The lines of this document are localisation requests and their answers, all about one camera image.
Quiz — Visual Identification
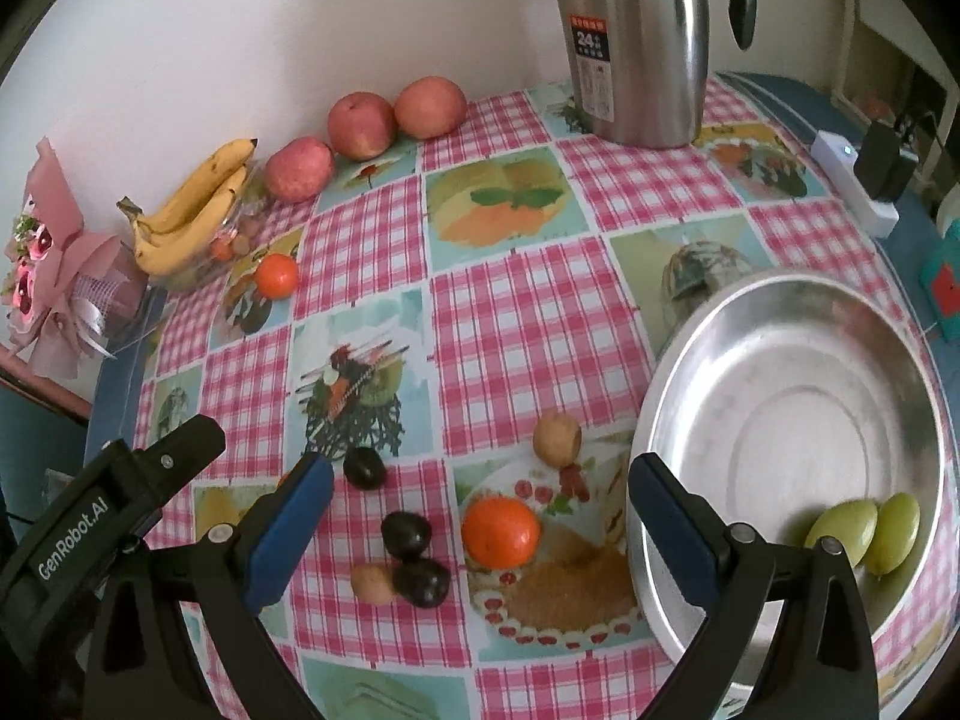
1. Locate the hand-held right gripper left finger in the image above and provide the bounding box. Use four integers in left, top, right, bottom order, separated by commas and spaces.
84, 452, 336, 720

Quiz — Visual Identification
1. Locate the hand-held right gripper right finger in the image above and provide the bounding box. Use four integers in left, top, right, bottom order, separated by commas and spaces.
627, 452, 880, 720

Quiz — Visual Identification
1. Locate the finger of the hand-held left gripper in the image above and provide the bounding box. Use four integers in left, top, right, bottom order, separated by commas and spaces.
131, 414, 227, 541

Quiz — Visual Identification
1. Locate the small tan round fruit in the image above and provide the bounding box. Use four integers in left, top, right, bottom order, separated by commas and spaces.
350, 564, 398, 606

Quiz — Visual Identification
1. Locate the dark purple plum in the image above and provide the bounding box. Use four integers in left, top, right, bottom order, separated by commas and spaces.
381, 511, 433, 561
343, 447, 389, 491
393, 558, 452, 610

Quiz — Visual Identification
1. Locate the large brown round fruit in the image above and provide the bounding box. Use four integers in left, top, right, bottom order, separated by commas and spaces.
532, 410, 583, 467

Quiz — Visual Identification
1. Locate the round steel plate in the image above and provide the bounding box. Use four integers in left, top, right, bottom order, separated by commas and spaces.
628, 270, 947, 704

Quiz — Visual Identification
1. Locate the large orange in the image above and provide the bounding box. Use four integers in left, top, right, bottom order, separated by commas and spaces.
460, 496, 542, 569

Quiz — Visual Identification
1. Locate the green oval fruit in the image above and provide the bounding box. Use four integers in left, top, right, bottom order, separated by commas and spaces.
804, 499, 880, 563
862, 493, 922, 575

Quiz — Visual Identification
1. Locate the small tangerine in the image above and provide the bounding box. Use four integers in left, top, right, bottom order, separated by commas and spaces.
253, 253, 301, 299

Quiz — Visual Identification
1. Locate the yellow banana bunch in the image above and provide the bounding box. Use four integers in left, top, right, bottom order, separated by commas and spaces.
116, 138, 259, 277

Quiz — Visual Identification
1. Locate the clear glass fruit bowl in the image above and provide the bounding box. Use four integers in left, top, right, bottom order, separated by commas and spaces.
146, 165, 275, 293

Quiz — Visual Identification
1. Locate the pink checked tablecloth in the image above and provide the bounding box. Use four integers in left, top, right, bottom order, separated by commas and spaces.
131, 71, 953, 720

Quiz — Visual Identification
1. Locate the red apple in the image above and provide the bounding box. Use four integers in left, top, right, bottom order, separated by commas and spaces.
394, 76, 468, 140
262, 136, 335, 203
327, 92, 397, 161

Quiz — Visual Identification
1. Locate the teal box red label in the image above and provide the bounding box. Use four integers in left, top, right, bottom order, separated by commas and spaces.
919, 229, 960, 342

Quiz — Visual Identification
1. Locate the white power strip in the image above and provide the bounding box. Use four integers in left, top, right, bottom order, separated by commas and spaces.
812, 130, 900, 239

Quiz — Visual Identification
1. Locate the black power adapter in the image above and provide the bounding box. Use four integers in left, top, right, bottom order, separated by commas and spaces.
855, 120, 920, 203

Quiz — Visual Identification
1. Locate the stainless steel thermos jug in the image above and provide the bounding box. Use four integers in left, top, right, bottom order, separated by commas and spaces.
553, 0, 758, 149

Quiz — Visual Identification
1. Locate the white shelf unit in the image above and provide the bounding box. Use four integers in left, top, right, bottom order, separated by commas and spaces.
829, 0, 960, 132

